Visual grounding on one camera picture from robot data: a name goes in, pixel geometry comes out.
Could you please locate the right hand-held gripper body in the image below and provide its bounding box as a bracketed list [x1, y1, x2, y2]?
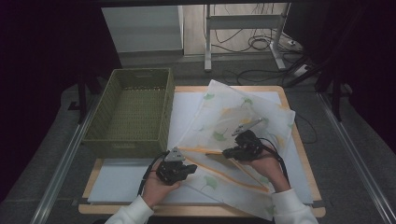
[231, 118, 266, 162]

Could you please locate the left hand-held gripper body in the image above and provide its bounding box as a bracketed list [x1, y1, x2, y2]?
[155, 147, 191, 187]

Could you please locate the white mesh leaf-print laundry bag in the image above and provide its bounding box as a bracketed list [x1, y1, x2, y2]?
[173, 78, 296, 222]

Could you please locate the green woven basket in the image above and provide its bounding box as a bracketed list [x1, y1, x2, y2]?
[81, 67, 176, 160]

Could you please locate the person's left hand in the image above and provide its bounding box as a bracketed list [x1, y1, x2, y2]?
[141, 161, 182, 210]

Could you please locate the person's right hand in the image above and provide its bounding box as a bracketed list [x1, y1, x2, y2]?
[241, 151, 292, 194]

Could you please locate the white table mat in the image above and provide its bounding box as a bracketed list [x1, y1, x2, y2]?
[87, 91, 314, 205]

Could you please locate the white power strip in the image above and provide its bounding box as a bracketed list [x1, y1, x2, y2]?
[292, 63, 312, 77]

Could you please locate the black metal stand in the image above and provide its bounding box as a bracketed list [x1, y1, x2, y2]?
[67, 73, 106, 124]
[329, 69, 344, 123]

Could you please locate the white cabinet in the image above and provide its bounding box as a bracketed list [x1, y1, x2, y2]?
[101, 5, 185, 54]

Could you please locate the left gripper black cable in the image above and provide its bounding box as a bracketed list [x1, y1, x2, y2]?
[136, 150, 171, 198]

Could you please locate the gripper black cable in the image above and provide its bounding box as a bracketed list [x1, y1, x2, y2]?
[257, 135, 290, 182]
[136, 150, 171, 198]

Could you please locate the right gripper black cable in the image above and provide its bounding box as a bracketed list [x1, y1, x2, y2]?
[257, 135, 290, 182]

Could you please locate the thin black cable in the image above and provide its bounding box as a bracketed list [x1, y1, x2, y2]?
[294, 113, 318, 145]

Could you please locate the tangle of black floor cables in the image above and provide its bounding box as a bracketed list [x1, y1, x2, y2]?
[214, 28, 302, 53]

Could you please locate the aluminium rail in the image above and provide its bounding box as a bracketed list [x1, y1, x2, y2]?
[30, 99, 101, 224]
[317, 92, 396, 224]

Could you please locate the white metal desk frame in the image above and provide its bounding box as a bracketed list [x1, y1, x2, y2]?
[203, 3, 288, 74]

